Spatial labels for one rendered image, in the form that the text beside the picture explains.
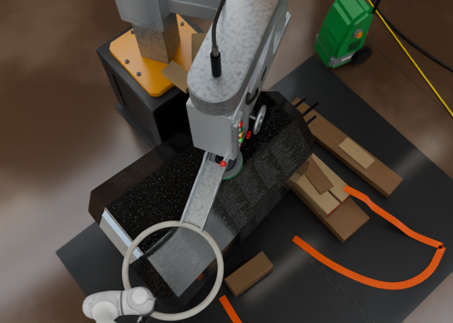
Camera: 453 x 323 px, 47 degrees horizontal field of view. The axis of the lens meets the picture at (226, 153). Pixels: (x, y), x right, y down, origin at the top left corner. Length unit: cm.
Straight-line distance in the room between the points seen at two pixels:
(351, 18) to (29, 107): 246
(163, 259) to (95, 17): 243
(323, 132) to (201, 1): 154
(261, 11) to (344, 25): 165
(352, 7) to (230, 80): 191
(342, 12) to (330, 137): 88
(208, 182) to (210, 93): 75
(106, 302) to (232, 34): 121
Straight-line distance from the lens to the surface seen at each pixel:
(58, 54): 446
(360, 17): 383
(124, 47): 337
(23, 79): 443
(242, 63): 212
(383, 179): 375
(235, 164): 283
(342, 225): 356
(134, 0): 274
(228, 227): 290
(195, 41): 328
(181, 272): 286
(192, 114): 225
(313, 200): 350
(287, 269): 353
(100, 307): 228
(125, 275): 261
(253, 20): 225
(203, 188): 268
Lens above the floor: 345
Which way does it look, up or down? 66 degrees down
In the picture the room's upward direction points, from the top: 3 degrees counter-clockwise
